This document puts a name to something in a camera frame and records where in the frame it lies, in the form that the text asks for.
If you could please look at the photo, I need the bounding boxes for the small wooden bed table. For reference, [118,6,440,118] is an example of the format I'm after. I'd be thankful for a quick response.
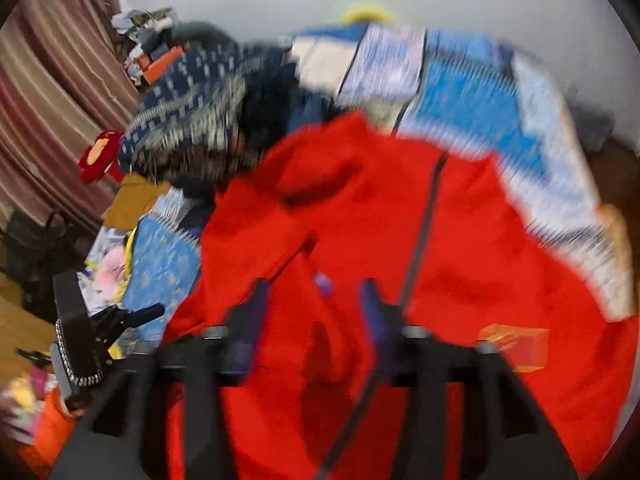
[103,174,170,231]

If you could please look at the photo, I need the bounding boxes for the orange box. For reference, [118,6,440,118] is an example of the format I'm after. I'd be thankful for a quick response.
[143,47,184,84]

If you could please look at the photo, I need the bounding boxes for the red plush toy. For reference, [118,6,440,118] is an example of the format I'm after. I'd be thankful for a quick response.
[78,130,125,184]

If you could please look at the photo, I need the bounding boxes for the red zip jacket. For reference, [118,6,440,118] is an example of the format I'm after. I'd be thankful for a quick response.
[159,112,640,480]

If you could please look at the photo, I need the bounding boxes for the yellow ring behind bed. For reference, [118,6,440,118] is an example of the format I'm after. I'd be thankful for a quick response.
[342,2,396,26]

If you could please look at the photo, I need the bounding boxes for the beige fleece blanket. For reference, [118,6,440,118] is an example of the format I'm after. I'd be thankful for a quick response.
[598,203,638,322]

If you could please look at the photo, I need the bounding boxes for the clutter pile on cabinet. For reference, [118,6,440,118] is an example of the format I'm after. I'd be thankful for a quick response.
[111,8,236,89]

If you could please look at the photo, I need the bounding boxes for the striped pink beige curtain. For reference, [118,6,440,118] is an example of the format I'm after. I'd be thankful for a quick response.
[1,0,138,231]

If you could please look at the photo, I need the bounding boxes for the blue patchwork bed cover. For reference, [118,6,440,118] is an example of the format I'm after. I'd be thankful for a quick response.
[79,22,639,356]

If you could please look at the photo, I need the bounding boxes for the folded navy patterned clothes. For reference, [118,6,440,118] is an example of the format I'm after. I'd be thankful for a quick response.
[117,44,340,188]

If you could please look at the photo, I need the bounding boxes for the grey backpack on floor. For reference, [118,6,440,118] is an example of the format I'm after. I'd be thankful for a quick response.
[567,100,615,155]

